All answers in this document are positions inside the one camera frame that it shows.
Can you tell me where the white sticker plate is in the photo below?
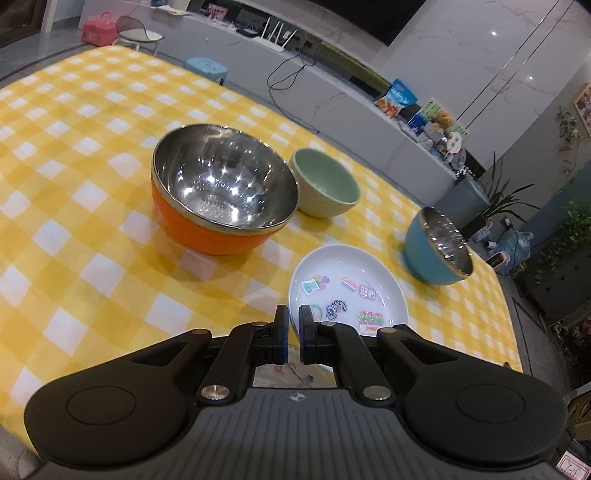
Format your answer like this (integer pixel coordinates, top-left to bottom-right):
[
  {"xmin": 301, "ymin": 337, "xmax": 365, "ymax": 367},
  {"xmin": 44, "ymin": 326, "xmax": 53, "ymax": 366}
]
[{"xmin": 252, "ymin": 243, "xmax": 411, "ymax": 388}]

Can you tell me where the blue steel bowl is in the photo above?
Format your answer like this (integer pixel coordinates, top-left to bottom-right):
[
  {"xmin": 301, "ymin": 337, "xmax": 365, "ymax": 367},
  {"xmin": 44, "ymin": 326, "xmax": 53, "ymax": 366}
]
[{"xmin": 403, "ymin": 206, "xmax": 474, "ymax": 286}]

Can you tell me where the green ceramic bowl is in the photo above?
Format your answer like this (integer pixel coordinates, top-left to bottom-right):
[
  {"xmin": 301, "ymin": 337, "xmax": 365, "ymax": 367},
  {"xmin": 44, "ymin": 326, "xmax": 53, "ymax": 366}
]
[{"xmin": 290, "ymin": 148, "xmax": 361, "ymax": 218}]

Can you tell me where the orange steel bowl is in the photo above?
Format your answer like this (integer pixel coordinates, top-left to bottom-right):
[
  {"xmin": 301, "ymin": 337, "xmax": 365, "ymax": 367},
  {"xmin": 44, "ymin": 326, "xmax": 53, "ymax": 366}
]
[{"xmin": 150, "ymin": 124, "xmax": 301, "ymax": 256}]

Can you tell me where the yellow checkered tablecloth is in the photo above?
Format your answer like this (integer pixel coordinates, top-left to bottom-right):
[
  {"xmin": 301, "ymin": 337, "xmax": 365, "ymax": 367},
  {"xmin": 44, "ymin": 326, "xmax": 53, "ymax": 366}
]
[{"xmin": 1, "ymin": 47, "xmax": 521, "ymax": 437}]

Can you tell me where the grey trash bin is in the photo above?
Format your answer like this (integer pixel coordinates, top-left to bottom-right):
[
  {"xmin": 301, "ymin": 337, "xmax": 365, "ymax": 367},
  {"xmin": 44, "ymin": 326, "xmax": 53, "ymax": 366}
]
[{"xmin": 434, "ymin": 175, "xmax": 490, "ymax": 230}]

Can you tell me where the potted green plant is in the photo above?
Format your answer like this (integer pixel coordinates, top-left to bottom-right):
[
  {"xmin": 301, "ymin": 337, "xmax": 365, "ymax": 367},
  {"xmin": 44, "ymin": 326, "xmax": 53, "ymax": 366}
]
[{"xmin": 460, "ymin": 153, "xmax": 539, "ymax": 240}]

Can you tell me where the teddy bear toy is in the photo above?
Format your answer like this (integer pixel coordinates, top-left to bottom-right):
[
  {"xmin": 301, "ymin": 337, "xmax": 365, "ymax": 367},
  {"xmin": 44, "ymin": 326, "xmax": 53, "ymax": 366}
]
[{"xmin": 431, "ymin": 110, "xmax": 455, "ymax": 132}]

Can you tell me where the blue snack bag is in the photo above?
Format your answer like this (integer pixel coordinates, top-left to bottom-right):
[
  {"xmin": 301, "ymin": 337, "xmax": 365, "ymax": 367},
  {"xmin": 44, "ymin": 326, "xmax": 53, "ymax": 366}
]
[{"xmin": 374, "ymin": 79, "xmax": 417, "ymax": 118}]

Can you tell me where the grey tv cabinet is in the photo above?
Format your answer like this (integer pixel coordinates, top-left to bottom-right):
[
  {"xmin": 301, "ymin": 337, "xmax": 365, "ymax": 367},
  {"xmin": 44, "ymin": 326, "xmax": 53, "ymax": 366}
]
[{"xmin": 81, "ymin": 1, "xmax": 456, "ymax": 205}]

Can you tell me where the light blue plastic stool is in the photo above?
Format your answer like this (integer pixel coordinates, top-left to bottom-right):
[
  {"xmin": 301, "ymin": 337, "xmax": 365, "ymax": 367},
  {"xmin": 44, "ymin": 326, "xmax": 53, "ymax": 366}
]
[{"xmin": 183, "ymin": 57, "xmax": 228, "ymax": 85}]

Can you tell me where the white wifi router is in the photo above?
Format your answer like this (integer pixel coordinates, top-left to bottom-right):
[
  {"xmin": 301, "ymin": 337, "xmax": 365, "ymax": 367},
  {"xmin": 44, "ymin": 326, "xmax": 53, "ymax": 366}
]
[{"xmin": 253, "ymin": 17, "xmax": 297, "ymax": 53}]

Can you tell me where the pink storage box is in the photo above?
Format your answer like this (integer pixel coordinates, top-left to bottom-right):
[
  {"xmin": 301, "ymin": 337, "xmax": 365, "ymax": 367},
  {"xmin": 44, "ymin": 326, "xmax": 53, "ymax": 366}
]
[{"xmin": 81, "ymin": 10, "xmax": 117, "ymax": 47}]

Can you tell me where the black cable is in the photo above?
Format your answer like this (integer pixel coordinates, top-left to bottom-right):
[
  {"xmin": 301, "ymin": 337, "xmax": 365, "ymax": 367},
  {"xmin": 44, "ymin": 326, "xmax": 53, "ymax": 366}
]
[{"xmin": 266, "ymin": 45, "xmax": 320, "ymax": 135}]

